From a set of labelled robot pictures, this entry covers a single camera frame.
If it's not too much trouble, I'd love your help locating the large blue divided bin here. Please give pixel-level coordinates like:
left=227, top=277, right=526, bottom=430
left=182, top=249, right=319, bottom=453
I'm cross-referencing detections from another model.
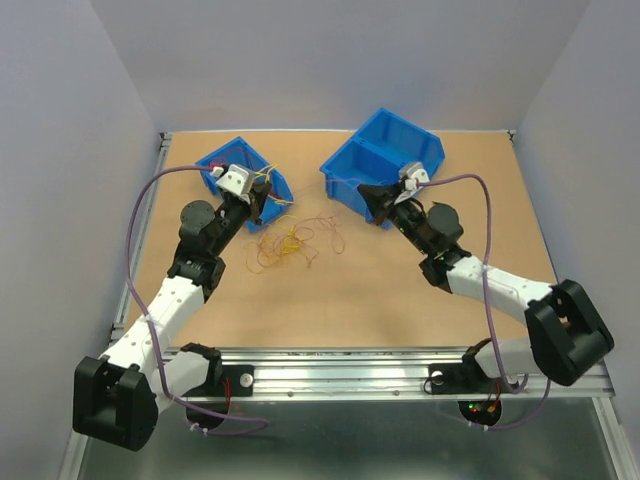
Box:
left=320, top=108, right=445, bottom=223

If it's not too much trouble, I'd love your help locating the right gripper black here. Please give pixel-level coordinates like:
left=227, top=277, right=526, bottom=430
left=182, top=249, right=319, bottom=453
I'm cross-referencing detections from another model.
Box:
left=359, top=180, right=432, bottom=255

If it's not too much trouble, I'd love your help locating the dark red wire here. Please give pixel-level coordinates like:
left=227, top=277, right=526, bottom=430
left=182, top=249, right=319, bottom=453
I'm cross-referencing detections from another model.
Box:
left=207, top=145, right=251, bottom=174

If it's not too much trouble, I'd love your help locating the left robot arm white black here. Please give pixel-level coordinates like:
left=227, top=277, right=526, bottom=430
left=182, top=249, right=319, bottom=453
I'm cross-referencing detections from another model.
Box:
left=72, top=179, right=271, bottom=451

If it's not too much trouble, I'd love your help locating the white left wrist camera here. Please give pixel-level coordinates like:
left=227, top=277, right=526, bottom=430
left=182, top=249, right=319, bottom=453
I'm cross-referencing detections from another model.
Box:
left=211, top=164, right=255, bottom=204

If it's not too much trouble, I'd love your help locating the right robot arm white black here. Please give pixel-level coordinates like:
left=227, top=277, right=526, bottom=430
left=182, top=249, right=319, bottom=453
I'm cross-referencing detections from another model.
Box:
left=358, top=182, right=615, bottom=390

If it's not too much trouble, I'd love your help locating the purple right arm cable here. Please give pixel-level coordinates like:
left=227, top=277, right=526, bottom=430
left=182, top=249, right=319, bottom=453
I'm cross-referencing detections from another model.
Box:
left=419, top=173, right=551, bottom=432

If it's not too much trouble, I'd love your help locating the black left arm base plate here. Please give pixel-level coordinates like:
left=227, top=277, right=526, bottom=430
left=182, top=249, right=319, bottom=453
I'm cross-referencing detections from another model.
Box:
left=183, top=364, right=255, bottom=398

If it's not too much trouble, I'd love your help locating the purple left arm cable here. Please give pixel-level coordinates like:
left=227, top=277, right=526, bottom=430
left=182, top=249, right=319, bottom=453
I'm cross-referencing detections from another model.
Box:
left=124, top=164, right=270, bottom=437

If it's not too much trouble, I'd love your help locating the pile of wires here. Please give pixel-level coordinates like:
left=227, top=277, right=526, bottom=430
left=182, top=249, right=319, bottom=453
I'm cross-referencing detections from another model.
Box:
left=243, top=162, right=347, bottom=275

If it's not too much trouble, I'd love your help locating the small blue plastic bin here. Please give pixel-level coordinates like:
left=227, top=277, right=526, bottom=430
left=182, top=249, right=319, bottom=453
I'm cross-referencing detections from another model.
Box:
left=196, top=137, right=294, bottom=234

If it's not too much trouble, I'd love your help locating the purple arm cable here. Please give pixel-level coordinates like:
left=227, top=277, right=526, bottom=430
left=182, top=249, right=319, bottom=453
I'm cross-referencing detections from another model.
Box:
left=419, top=173, right=551, bottom=432
left=124, top=164, right=270, bottom=437

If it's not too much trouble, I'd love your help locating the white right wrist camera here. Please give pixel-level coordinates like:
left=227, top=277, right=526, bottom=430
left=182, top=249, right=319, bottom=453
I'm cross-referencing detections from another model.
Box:
left=395, top=162, right=430, bottom=204

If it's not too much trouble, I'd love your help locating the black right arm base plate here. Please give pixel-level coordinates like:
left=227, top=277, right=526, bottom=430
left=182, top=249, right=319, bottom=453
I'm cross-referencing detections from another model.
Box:
left=422, top=363, right=507, bottom=396

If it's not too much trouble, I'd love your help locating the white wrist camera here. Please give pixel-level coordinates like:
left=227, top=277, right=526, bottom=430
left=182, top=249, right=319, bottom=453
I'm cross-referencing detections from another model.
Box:
left=211, top=164, right=255, bottom=204
left=395, top=162, right=430, bottom=204

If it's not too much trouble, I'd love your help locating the aluminium mounting rail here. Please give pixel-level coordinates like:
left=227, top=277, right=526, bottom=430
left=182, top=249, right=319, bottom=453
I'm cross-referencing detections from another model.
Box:
left=82, top=349, right=616, bottom=404

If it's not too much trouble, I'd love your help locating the aluminium side frame rail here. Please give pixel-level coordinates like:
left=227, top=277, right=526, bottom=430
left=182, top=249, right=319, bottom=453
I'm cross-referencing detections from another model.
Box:
left=107, top=132, right=173, bottom=347

